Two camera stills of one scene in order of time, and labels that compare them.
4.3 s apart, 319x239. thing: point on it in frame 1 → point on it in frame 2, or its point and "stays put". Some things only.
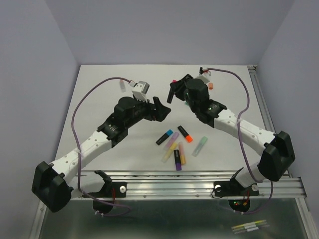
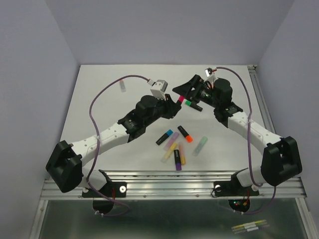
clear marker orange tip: x=122 y=86 stays put
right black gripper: x=179 y=85 → x=186 y=89
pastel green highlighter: x=196 y=151 stays put
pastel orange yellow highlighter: x=181 y=153 stays put
